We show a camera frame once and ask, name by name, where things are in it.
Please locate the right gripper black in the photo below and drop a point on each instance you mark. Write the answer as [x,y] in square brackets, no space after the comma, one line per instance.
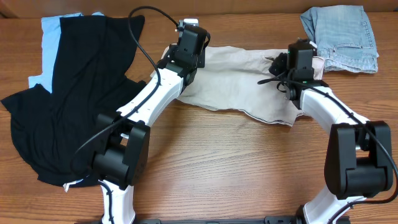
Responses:
[277,64]

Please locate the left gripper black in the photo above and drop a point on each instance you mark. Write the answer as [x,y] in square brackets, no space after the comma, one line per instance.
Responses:
[201,58]

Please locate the beige khaki shorts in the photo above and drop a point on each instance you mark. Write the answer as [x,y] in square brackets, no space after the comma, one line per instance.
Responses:
[230,81]

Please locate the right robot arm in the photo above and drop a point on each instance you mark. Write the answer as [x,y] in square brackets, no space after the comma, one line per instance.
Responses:
[358,163]

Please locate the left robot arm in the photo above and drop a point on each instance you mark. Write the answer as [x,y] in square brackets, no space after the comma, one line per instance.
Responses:
[120,152]

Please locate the folded light blue jeans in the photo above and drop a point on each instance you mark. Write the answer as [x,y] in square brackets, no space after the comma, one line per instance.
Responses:
[344,37]

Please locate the light blue shirt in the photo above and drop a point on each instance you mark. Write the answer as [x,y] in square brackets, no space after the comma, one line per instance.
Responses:
[52,31]

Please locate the black t-shirt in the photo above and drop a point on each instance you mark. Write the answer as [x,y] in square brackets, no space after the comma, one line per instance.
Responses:
[89,78]

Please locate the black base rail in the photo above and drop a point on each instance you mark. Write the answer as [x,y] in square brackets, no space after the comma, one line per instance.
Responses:
[211,221]

